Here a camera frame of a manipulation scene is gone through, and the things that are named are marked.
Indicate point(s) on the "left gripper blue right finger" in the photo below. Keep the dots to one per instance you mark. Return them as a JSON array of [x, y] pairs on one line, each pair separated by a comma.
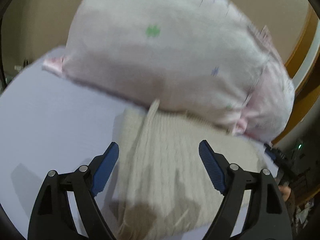
[[267, 216]]

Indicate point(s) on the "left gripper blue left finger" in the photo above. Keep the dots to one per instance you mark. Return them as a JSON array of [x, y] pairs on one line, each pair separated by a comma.
[[51, 217]]

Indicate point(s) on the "beige knitted garment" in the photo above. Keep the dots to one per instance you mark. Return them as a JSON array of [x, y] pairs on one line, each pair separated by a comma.
[[163, 186]]

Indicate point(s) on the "lavender bed sheet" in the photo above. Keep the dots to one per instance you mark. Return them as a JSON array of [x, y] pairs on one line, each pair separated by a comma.
[[50, 123]]

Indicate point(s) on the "pink floral pillow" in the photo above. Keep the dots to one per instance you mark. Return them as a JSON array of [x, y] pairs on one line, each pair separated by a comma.
[[204, 57]]

